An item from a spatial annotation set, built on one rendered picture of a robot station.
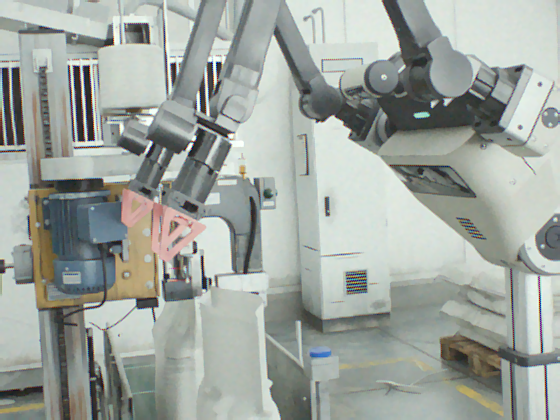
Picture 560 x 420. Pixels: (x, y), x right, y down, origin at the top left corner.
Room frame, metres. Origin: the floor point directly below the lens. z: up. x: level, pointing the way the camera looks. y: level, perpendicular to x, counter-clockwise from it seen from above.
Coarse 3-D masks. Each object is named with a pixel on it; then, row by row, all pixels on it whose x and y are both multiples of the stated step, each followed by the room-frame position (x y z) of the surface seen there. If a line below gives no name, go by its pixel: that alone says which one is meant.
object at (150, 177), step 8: (144, 160) 1.78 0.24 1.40; (144, 168) 1.77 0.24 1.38; (152, 168) 1.76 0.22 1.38; (160, 168) 1.78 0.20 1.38; (136, 176) 1.77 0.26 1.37; (144, 176) 1.76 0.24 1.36; (152, 176) 1.76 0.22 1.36; (160, 176) 1.77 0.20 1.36; (136, 184) 1.73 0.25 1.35; (144, 184) 1.75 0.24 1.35; (152, 184) 1.76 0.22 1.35; (144, 192) 1.78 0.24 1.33; (152, 192) 1.74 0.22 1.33; (160, 192) 1.75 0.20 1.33
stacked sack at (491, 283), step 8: (488, 272) 4.53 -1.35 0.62; (496, 272) 4.47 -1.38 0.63; (504, 272) 4.46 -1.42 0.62; (480, 280) 4.54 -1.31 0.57; (488, 280) 4.45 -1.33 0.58; (496, 280) 4.38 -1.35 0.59; (504, 280) 4.32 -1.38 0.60; (552, 280) 4.29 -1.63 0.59; (480, 288) 4.47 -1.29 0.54; (488, 288) 4.42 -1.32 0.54; (496, 288) 4.35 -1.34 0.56; (504, 288) 4.29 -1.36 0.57; (552, 288) 4.28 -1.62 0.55; (496, 296) 4.36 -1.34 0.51; (504, 296) 4.25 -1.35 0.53
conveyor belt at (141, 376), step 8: (128, 368) 3.77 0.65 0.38; (136, 368) 3.76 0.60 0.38; (144, 368) 3.75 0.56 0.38; (152, 368) 3.75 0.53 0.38; (128, 376) 3.63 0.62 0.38; (136, 376) 3.63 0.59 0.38; (144, 376) 3.62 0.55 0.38; (152, 376) 3.61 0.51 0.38; (136, 384) 3.50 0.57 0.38; (144, 384) 3.49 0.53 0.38; (152, 384) 3.48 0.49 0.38; (136, 392) 3.38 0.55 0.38; (144, 392) 3.37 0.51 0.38; (152, 392) 3.36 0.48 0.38; (136, 400) 3.27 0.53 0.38; (144, 400) 3.26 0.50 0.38; (152, 400) 3.25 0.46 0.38; (136, 408) 3.16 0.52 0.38; (144, 408) 3.16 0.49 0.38; (152, 408) 3.15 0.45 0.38; (136, 416) 3.06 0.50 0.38; (144, 416) 3.06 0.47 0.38; (152, 416) 3.05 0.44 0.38
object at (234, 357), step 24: (216, 288) 2.07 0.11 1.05; (216, 312) 1.79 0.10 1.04; (240, 312) 1.99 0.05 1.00; (216, 336) 1.80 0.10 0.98; (240, 336) 1.73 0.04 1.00; (264, 336) 1.83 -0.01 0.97; (216, 360) 1.80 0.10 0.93; (240, 360) 1.73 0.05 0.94; (264, 360) 1.80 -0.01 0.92; (216, 384) 1.81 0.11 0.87; (240, 384) 1.74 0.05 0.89; (264, 384) 1.79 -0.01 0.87; (216, 408) 1.77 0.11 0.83; (240, 408) 1.72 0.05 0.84; (264, 408) 1.69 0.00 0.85
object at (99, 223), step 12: (96, 204) 1.82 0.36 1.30; (108, 204) 1.84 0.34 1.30; (120, 204) 1.86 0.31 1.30; (84, 216) 1.83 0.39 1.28; (96, 216) 1.82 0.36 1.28; (108, 216) 1.84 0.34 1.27; (120, 216) 1.86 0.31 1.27; (84, 228) 1.83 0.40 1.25; (96, 228) 1.82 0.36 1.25; (108, 228) 1.84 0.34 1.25; (120, 228) 1.86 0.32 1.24; (84, 240) 1.84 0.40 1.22; (96, 240) 1.82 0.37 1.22; (108, 240) 1.84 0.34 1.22
